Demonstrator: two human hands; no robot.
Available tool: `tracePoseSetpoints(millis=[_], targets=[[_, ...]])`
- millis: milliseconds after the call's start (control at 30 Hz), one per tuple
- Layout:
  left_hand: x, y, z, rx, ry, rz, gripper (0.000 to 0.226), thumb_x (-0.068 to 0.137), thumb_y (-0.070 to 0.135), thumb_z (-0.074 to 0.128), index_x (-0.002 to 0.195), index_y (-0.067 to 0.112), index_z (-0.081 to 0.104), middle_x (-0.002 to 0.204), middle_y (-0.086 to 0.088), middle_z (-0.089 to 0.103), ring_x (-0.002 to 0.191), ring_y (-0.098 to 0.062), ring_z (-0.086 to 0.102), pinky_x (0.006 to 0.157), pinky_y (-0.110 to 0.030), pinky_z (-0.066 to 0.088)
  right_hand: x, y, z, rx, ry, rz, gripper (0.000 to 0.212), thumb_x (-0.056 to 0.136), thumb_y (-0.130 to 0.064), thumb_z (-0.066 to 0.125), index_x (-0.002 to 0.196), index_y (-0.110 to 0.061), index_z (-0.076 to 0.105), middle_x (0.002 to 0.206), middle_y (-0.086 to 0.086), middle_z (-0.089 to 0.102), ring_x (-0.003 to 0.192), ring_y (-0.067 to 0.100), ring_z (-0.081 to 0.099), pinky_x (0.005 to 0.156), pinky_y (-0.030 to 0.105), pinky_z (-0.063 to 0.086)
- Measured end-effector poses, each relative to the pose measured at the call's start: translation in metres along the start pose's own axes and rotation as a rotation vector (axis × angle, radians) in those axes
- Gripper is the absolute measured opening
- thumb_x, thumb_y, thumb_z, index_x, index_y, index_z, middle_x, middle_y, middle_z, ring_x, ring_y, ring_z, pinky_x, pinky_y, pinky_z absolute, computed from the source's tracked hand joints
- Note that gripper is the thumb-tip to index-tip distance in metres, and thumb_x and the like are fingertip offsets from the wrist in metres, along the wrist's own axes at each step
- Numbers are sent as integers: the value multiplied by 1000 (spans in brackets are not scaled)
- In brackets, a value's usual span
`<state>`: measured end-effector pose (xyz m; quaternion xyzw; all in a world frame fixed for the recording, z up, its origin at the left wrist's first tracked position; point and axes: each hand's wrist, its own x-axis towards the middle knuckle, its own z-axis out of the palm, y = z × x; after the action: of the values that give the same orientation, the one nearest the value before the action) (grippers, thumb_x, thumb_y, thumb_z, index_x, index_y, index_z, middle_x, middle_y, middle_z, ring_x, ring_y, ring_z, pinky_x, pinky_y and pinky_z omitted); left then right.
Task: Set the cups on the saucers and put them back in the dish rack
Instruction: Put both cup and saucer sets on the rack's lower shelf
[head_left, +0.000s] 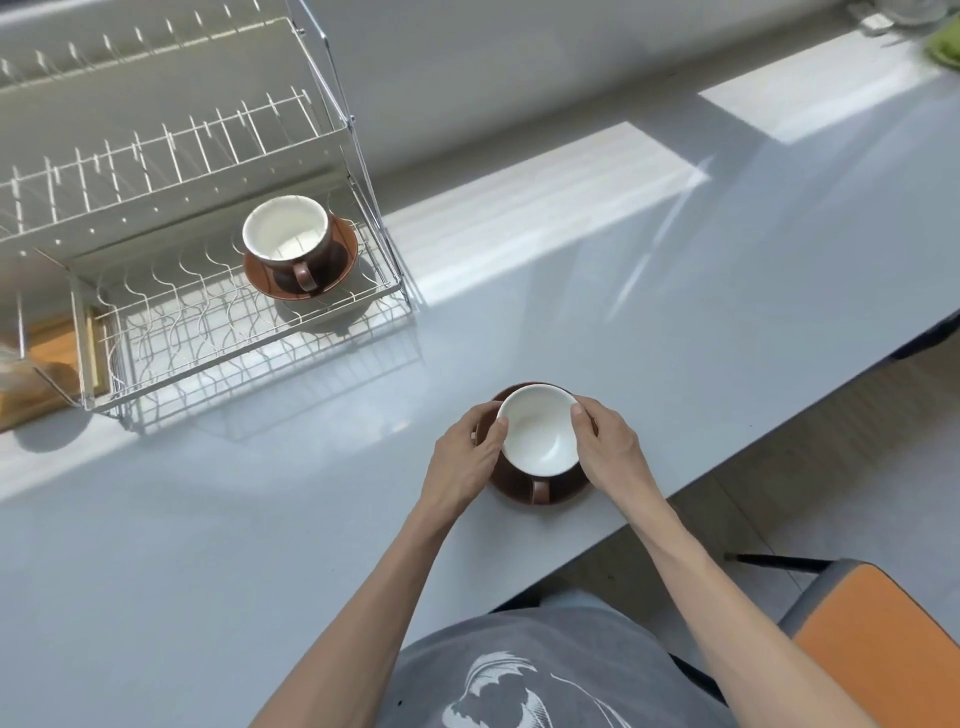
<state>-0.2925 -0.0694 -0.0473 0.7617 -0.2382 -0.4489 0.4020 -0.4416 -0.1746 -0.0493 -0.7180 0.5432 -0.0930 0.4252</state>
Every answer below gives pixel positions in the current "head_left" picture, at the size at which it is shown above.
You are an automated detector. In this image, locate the person's left hand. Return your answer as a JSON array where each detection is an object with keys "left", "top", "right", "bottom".
[{"left": 418, "top": 401, "right": 511, "bottom": 538}]

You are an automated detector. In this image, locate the person's right hand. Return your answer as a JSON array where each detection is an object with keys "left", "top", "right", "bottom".
[{"left": 569, "top": 395, "right": 669, "bottom": 530}]

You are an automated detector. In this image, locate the brown saucer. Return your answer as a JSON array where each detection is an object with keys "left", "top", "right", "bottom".
[
  {"left": 242, "top": 215, "right": 360, "bottom": 301},
  {"left": 479, "top": 382, "right": 594, "bottom": 508}
]

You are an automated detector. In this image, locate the brown white cup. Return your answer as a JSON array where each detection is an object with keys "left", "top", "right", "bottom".
[
  {"left": 241, "top": 194, "right": 333, "bottom": 294},
  {"left": 496, "top": 383, "right": 584, "bottom": 505}
]

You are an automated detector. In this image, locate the metal two-tier dish rack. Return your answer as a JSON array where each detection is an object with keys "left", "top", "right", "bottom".
[{"left": 0, "top": 0, "right": 415, "bottom": 425}]

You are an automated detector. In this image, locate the person's left forearm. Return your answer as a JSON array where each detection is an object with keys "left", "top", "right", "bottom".
[{"left": 249, "top": 500, "right": 457, "bottom": 728}]

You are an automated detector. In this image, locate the person's right forearm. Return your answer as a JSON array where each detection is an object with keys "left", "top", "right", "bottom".
[{"left": 628, "top": 497, "right": 880, "bottom": 728}]

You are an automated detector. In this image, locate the grey printed shirt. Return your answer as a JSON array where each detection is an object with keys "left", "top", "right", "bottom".
[{"left": 374, "top": 605, "right": 740, "bottom": 728}]

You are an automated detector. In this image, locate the orange grey chair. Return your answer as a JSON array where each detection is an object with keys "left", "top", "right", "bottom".
[{"left": 723, "top": 553, "right": 960, "bottom": 728}]

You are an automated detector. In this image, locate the black table leg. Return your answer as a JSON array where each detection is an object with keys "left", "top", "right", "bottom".
[{"left": 888, "top": 311, "right": 960, "bottom": 361}]

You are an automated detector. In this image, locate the wooden tray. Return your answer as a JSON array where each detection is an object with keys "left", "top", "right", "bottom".
[{"left": 0, "top": 314, "right": 110, "bottom": 434}]

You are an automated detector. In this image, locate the stack of clear plastic cups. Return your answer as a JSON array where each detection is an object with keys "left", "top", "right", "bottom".
[{"left": 0, "top": 352, "right": 54, "bottom": 421}]

